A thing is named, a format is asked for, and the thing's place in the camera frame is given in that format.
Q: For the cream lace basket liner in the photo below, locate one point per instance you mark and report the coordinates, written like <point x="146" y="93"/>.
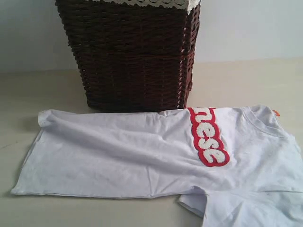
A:
<point x="186" y="5"/>

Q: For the white t-shirt red lettering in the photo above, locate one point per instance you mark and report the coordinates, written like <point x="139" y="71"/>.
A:
<point x="236" y="167"/>

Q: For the dark brown wicker basket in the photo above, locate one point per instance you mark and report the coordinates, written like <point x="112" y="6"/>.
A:
<point x="131" y="58"/>

